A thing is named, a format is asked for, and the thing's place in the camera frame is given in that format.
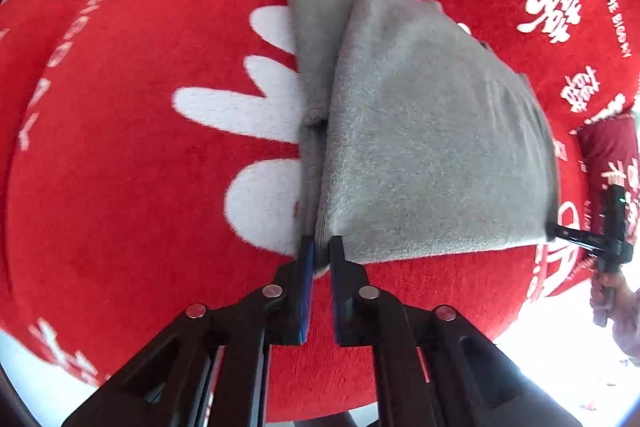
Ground grey garment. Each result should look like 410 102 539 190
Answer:
288 0 559 264

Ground right forearm light sleeve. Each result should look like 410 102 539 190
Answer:
613 291 640 366

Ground person's right hand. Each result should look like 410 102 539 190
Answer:
590 272 638 322

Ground dark red pillow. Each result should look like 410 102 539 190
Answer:
577 113 639 218

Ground red printed bed blanket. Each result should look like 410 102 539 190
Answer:
0 0 640 423

